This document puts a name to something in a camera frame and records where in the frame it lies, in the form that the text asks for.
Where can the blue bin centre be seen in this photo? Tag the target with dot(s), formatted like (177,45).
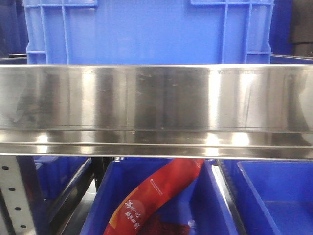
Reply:
(199,210)

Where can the blue bin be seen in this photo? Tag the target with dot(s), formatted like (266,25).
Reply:
(272,197)
(199,210)

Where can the blue bin right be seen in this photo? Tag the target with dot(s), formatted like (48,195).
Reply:
(272,197)

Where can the red printed bag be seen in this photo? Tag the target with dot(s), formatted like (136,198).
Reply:
(151,194)

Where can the large light blue crate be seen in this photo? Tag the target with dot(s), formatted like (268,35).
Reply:
(148,31)

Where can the perforated grey shelf upright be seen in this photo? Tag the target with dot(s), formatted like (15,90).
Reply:
(15,197)

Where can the stainless steel shelf rail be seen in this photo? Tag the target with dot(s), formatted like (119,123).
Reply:
(247,111)

